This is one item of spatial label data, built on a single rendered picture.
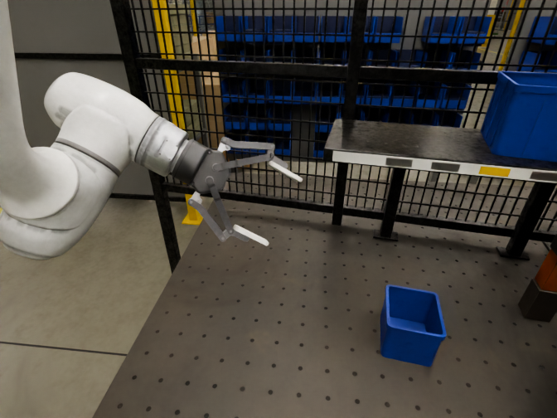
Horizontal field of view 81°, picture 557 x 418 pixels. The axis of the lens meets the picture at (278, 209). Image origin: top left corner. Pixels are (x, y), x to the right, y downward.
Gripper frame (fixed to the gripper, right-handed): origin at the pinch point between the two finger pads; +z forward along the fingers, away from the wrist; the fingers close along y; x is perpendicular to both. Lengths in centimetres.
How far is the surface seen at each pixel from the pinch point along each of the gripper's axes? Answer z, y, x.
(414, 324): 37.6, -8.1, -2.6
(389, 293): 29.0, -4.6, -2.1
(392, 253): 39.2, 4.2, 18.1
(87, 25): -103, 40, 140
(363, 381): 26.4, -20.3, -10.2
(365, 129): 12.6, 26.2, 11.5
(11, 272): -83, -101, 149
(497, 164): 30.3, 26.1, -10.4
